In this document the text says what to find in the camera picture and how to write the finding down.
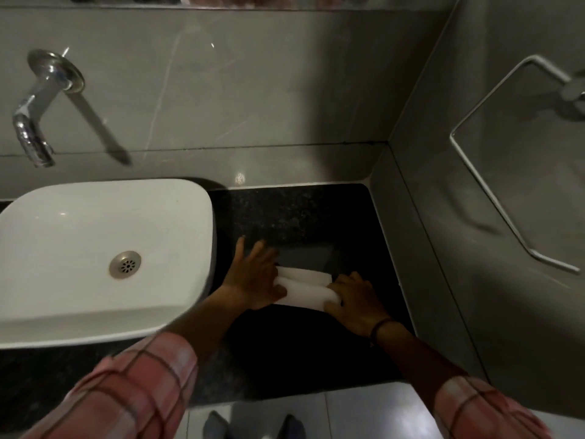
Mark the person's left hand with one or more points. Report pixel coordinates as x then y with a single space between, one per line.
253 283

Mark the person's right hand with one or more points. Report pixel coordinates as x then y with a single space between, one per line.
359 306

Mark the person's right thumb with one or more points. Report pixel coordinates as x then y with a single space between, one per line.
332 306

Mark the person's left little finger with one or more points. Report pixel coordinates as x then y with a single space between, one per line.
240 251

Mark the white towel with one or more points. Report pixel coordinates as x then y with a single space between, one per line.
306 290

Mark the person's left forearm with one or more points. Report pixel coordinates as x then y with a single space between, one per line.
151 374

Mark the person's right forearm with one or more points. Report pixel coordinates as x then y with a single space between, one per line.
448 388

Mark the black wristband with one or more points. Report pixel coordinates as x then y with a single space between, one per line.
380 326

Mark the round metal sink drain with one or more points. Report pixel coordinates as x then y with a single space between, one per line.
125 265

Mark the dark shoe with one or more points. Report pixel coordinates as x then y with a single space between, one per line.
215 427
290 428

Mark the white sink basin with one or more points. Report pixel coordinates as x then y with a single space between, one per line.
68 233

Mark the chrome wall faucet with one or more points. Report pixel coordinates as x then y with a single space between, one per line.
34 118

